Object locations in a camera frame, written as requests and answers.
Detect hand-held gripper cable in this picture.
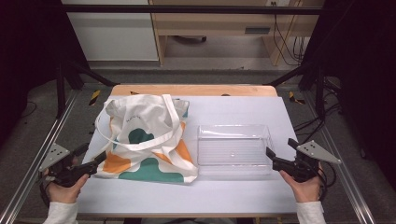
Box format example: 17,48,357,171
317,161,338,203
37,175,52,208

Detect white patterned tote bag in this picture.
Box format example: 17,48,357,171
95,93,199,185

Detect white table mat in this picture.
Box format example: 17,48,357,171
76,94,299,217

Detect black horizontal frame bar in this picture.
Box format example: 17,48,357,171
59,4,325,16

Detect thin black floor cable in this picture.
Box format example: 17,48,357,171
20,100,38,119

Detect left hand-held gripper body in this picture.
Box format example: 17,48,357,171
37,142,97,189

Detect yellow black tape strip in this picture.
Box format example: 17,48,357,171
89,89,102,106
288,91,306,105

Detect black floor cables bundle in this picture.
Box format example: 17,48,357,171
293,102,343,145

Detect left hand-held gripper cable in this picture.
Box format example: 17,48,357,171
37,175,52,208

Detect right hand-held gripper cable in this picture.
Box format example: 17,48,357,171
317,161,338,203

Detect person's left hand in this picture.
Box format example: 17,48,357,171
46,172,90,204

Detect aluminium rail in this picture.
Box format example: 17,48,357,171
0,90,79,224
302,90,378,224

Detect person's right hand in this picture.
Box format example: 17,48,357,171
278,166,325,203

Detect clear plastic box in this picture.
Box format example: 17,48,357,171
196,124,275,176

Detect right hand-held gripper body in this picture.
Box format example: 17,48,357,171
273,139,343,184

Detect black curtain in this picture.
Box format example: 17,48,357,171
301,0,396,183
0,0,90,147

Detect hanging black cables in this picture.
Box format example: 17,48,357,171
272,13,307,67

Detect wooden desk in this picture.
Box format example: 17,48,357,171
148,0,325,67

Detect white cabinet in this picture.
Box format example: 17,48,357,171
61,0,160,63

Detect black metal stand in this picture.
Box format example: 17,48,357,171
55,58,117,119
266,61,329,120

